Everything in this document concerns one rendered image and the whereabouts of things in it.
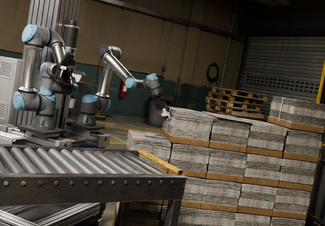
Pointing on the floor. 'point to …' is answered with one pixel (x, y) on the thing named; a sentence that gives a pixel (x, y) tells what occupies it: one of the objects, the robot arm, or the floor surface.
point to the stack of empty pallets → (233, 101)
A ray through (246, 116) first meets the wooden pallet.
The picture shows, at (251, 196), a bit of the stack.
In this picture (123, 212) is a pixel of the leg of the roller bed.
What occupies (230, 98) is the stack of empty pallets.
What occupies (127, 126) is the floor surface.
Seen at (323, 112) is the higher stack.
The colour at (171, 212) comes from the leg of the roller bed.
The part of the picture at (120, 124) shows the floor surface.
